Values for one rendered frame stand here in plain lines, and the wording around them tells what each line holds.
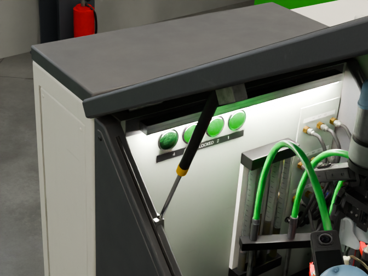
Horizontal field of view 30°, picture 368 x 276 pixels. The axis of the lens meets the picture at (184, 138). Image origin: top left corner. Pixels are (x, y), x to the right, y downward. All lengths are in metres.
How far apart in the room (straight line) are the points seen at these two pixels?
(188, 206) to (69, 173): 0.27
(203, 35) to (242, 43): 0.09
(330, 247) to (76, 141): 0.57
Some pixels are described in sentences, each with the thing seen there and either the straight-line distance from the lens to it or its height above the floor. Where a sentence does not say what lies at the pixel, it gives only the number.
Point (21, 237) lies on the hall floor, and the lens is 3.43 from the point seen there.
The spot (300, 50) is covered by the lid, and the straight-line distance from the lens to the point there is 0.79.
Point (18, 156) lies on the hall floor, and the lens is 4.08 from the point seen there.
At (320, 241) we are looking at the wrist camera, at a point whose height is 1.39.
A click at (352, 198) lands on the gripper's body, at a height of 1.38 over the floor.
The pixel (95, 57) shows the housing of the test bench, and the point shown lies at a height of 1.50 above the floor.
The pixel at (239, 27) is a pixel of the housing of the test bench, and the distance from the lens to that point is 1.68.
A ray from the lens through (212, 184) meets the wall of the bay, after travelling 1.54.
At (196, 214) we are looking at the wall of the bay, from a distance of 1.56.
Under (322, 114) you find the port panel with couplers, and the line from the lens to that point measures 1.69.
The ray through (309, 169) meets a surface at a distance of 1.25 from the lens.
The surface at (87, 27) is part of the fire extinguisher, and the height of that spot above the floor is 0.35.
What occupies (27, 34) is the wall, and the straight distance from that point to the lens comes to 5.45.
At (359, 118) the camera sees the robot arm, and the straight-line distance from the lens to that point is 1.21.
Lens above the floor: 2.06
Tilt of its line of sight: 29 degrees down
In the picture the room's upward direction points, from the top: 4 degrees clockwise
